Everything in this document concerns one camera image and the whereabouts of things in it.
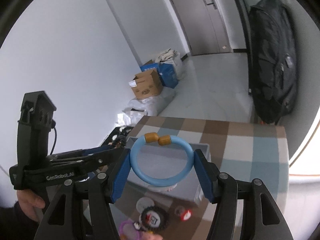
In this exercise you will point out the brown cardboard box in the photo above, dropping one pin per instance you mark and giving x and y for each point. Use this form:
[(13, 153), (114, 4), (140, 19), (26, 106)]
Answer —
[(146, 84)]

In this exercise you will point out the pink pig figurine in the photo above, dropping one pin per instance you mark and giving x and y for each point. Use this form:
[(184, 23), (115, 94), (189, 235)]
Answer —
[(150, 236)]

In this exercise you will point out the red santa charm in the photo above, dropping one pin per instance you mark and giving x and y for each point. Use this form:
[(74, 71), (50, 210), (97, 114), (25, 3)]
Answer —
[(183, 213)]

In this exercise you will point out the black white sandals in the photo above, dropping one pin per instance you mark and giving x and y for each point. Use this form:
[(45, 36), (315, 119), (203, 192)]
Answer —
[(119, 140)]

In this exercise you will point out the beige cloth bag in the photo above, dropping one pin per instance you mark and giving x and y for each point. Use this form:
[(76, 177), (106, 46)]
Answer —
[(173, 57)]

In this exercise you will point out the grey door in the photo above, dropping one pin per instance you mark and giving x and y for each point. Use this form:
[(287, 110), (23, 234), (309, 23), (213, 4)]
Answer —
[(203, 26)]

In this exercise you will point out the person's left hand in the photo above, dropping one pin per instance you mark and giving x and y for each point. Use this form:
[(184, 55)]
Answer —
[(29, 203)]

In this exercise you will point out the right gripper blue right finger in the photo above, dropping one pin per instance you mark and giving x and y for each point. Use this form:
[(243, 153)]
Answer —
[(220, 189)]

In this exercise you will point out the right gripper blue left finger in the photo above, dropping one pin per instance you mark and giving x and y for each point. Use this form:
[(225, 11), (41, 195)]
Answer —
[(105, 188)]

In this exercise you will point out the black hanging backpack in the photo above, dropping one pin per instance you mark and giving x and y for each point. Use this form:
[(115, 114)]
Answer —
[(274, 60)]

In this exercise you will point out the white round disc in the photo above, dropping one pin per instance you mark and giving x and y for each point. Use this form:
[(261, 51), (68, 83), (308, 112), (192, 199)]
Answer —
[(144, 203)]

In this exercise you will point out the white plastic bags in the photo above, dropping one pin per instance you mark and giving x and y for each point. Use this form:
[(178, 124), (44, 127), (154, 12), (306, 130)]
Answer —
[(152, 106)]

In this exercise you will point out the checkered plaid table cloth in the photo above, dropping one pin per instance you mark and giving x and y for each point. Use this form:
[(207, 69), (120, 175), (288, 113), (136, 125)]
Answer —
[(244, 151)]

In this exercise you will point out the black coat rack stand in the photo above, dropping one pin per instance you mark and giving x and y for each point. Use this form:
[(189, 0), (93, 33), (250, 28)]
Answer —
[(244, 17)]

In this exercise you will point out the blue cardboard box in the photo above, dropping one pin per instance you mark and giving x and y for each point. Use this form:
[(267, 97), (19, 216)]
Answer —
[(165, 71)]

